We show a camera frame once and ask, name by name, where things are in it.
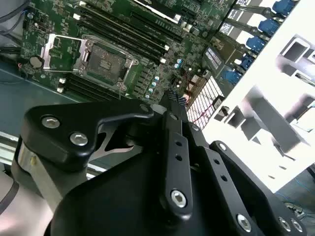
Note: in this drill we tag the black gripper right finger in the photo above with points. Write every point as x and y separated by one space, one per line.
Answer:
221 172

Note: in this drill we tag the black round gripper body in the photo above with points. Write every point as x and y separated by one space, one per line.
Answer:
118 201

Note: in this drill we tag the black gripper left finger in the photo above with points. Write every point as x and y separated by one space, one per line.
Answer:
61 137

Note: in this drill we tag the metal socket cover frame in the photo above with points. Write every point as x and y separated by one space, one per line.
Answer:
48 52

